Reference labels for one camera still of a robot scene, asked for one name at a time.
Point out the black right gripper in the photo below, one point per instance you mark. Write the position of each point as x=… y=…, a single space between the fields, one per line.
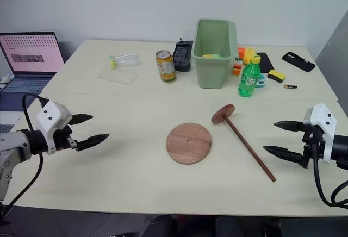
x=308 y=139

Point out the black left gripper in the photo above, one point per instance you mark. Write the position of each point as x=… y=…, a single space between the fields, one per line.
x=63 y=141

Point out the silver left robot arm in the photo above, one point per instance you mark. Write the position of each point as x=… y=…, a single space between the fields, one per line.
x=13 y=144

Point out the wooden rod with base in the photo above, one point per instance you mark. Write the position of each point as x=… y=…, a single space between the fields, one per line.
x=244 y=142

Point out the round wooden disc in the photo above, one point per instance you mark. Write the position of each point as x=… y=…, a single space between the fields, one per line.
x=187 y=150

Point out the black and gold battery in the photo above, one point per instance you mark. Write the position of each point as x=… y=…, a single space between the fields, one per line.
x=290 y=86

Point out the clear plastic lid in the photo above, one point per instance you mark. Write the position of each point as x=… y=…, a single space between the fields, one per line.
x=118 y=76

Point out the small blue round container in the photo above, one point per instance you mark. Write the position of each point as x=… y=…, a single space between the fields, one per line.
x=261 y=80

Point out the yellow and black eraser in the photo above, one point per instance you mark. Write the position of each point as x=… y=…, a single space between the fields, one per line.
x=276 y=75

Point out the green plastic soda bottle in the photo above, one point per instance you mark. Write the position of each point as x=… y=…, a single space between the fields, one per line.
x=249 y=79

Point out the clear tube with green cap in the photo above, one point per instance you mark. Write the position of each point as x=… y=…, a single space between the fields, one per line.
x=126 y=59

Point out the flat black rectangular pad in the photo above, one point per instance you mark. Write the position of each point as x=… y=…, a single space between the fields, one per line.
x=266 y=61

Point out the grey partition panel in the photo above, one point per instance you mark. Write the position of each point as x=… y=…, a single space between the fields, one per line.
x=334 y=65

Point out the open laptop with pink screen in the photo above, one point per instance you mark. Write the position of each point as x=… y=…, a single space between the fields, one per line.
x=32 y=55

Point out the yellow ribbed toy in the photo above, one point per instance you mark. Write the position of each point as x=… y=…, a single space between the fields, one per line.
x=248 y=55

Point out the small white object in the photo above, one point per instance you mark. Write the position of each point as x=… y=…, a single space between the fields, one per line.
x=6 y=78

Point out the yellow drink can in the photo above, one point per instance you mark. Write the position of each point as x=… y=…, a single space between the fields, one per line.
x=166 y=68

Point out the green plastic bin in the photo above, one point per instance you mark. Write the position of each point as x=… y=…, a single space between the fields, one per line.
x=212 y=68

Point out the yellow and green toy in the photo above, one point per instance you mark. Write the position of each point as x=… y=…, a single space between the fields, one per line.
x=210 y=56

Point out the black handheld controller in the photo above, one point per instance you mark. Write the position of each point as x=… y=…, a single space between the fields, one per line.
x=182 y=55

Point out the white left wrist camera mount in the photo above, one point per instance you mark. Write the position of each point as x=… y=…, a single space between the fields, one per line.
x=51 y=114

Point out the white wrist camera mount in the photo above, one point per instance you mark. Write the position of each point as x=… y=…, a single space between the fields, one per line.
x=323 y=117
x=51 y=114

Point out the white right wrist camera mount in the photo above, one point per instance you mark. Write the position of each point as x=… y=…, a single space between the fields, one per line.
x=323 y=117

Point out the black smartphone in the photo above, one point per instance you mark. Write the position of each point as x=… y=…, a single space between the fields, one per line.
x=298 y=61

